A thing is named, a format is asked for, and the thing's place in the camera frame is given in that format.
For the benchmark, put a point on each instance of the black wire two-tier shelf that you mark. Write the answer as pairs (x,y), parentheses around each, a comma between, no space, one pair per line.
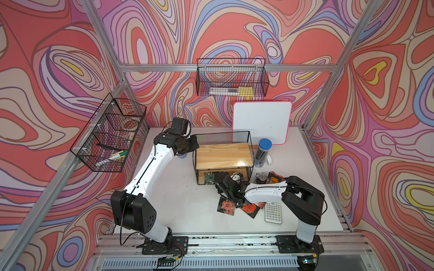
(230,152)

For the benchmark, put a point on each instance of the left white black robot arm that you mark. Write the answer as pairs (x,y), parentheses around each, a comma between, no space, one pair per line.
(131,207)

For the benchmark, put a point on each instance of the blue lid pen jar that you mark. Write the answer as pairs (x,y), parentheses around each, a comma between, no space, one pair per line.
(264,146)

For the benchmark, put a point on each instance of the wall wire basket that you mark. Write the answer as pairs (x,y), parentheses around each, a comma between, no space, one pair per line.
(222,76)
(112,129)

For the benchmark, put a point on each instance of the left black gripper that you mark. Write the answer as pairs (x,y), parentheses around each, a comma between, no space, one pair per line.
(194,145)

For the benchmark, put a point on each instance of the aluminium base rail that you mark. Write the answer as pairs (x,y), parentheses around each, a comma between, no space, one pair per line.
(334,251)

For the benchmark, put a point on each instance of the dark orange label tea bag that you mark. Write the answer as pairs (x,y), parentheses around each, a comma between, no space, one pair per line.
(273,178)

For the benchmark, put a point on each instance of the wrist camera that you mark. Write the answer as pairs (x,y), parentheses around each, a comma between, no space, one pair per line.
(237,178)
(180,127)

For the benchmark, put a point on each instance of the white calculator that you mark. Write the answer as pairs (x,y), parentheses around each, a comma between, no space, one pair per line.
(273,213)

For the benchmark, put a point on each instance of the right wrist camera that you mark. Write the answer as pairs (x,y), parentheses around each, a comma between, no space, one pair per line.
(237,178)

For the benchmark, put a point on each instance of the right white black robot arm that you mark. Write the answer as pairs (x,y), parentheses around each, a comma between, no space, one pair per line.
(304,200)

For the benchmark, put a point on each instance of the green marker in basket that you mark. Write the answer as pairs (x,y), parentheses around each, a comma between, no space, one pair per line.
(118,155)

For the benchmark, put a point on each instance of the yellow sticky notes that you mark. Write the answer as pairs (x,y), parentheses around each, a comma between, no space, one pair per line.
(244,91)

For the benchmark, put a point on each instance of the white patterned tea bag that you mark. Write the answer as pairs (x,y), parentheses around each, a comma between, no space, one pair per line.
(261,177)

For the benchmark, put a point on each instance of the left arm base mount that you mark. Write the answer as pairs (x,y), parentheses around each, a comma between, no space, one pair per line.
(166,245)

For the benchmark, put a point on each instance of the white board pink frame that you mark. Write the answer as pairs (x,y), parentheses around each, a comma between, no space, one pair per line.
(266,119)

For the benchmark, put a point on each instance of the green tea bag lower shelf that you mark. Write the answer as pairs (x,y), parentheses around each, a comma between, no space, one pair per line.
(209,178)

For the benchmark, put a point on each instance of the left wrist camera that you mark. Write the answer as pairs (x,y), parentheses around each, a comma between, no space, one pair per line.
(180,127)

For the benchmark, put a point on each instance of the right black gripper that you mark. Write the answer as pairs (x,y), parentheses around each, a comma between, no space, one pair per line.
(219,190)

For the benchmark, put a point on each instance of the red tea bag black edge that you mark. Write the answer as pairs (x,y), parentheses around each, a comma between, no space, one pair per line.
(225,206)

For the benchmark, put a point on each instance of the white eraser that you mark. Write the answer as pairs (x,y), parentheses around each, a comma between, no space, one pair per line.
(268,160)

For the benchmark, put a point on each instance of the left wall wire basket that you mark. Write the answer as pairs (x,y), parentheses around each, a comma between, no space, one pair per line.
(112,129)

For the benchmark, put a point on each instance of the back wall wire basket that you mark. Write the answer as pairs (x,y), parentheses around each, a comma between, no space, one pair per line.
(222,76)

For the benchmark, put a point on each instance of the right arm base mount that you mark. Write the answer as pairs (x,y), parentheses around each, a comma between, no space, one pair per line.
(298,244)

